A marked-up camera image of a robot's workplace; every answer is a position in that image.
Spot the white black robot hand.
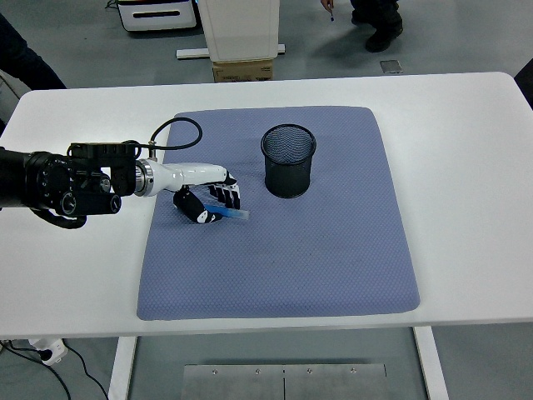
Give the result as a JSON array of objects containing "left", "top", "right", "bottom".
[{"left": 150, "top": 161, "right": 243, "bottom": 226}]

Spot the blue marker with clear cap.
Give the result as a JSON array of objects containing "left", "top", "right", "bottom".
[{"left": 204, "top": 202, "right": 251, "bottom": 221}]

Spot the black mesh pen holder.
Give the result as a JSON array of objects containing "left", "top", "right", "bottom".
[{"left": 260, "top": 122, "right": 317, "bottom": 199}]

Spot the brown cardboard box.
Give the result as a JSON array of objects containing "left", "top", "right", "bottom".
[{"left": 212, "top": 57, "right": 275, "bottom": 83}]

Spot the blue-grey textured mat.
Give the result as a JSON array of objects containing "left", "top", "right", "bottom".
[{"left": 136, "top": 106, "right": 421, "bottom": 322}]

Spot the white box-shaped appliance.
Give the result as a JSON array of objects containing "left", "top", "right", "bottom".
[{"left": 116, "top": 0, "right": 199, "bottom": 33}]

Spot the person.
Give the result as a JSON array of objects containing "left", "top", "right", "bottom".
[
  {"left": 319, "top": 0, "right": 405, "bottom": 54},
  {"left": 0, "top": 12, "right": 67, "bottom": 91}
]

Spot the white table leg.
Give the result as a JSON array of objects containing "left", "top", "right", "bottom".
[
  {"left": 107, "top": 336, "right": 138, "bottom": 400},
  {"left": 411, "top": 327, "right": 450, "bottom": 400}
]

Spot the grey metal plate with screws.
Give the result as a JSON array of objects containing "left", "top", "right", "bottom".
[{"left": 182, "top": 363, "right": 388, "bottom": 400}]

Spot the white power strip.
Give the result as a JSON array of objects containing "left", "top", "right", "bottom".
[{"left": 27, "top": 337, "right": 69, "bottom": 368}]

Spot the metal floor socket plate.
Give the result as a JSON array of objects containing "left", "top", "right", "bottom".
[{"left": 379, "top": 59, "right": 405, "bottom": 76}]

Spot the white pedestal cabinet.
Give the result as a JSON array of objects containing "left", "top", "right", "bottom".
[{"left": 175, "top": 0, "right": 288, "bottom": 63}]

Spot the black floor cable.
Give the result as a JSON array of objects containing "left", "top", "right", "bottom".
[
  {"left": 64, "top": 346, "right": 110, "bottom": 400},
  {"left": 0, "top": 339, "right": 72, "bottom": 400}
]

